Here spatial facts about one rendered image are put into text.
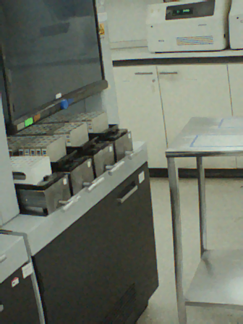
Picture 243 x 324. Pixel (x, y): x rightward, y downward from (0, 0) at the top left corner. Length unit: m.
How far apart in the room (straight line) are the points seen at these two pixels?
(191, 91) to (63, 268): 2.37
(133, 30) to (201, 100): 1.05
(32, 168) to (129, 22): 3.12
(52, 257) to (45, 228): 0.09
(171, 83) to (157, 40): 0.32
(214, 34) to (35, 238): 2.47
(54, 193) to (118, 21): 3.14
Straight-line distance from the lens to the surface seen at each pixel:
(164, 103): 3.84
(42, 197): 1.51
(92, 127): 1.91
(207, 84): 3.72
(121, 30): 4.55
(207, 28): 3.66
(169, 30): 3.75
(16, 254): 1.39
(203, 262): 2.14
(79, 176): 1.67
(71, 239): 1.63
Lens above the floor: 1.27
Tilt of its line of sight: 16 degrees down
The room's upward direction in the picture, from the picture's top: 7 degrees counter-clockwise
